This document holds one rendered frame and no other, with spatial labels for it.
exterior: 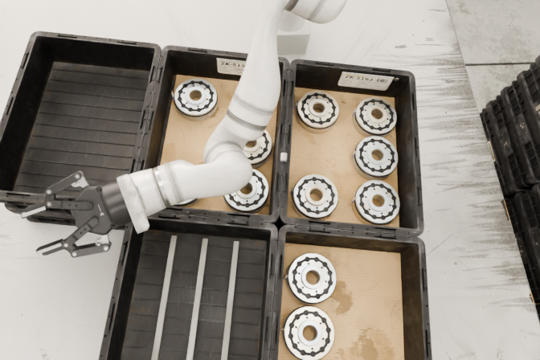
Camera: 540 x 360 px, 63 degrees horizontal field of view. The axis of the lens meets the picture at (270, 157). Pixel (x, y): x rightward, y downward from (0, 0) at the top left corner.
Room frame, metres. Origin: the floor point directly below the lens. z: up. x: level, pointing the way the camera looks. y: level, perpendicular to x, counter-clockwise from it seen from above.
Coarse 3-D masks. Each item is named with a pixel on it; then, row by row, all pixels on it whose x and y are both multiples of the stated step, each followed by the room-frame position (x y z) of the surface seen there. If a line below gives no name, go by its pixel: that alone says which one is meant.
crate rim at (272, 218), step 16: (176, 48) 0.58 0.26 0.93; (192, 48) 0.59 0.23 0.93; (160, 64) 0.53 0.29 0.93; (288, 64) 0.60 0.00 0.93; (160, 80) 0.49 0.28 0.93; (144, 144) 0.33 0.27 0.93; (144, 160) 0.30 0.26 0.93; (176, 208) 0.21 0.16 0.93; (192, 208) 0.22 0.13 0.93; (272, 208) 0.25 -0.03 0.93
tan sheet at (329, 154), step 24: (336, 96) 0.60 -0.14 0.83; (360, 96) 0.62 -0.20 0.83; (384, 96) 0.63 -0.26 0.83; (312, 144) 0.46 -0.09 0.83; (336, 144) 0.47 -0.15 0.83; (312, 168) 0.40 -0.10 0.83; (336, 168) 0.41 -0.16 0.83; (288, 192) 0.33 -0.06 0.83; (288, 216) 0.27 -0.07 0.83; (336, 216) 0.29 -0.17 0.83
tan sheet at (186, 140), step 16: (176, 80) 0.56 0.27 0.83; (208, 80) 0.58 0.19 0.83; (224, 80) 0.59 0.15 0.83; (224, 96) 0.54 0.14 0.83; (176, 112) 0.47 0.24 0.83; (224, 112) 0.50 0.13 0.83; (176, 128) 0.43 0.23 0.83; (192, 128) 0.44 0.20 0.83; (208, 128) 0.45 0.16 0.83; (272, 128) 0.48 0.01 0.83; (176, 144) 0.39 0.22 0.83; (192, 144) 0.40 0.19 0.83; (272, 144) 0.44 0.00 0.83; (192, 160) 0.36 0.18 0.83; (272, 160) 0.40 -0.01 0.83; (208, 208) 0.25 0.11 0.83; (224, 208) 0.26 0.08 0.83
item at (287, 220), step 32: (320, 64) 0.63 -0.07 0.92; (352, 64) 0.64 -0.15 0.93; (288, 96) 0.52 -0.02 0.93; (288, 128) 0.44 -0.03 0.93; (416, 128) 0.50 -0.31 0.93; (288, 160) 0.36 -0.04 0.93; (416, 160) 0.42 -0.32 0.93; (416, 192) 0.35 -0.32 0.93; (288, 224) 0.23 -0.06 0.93; (320, 224) 0.24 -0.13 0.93; (352, 224) 0.25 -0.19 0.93; (416, 224) 0.28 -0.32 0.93
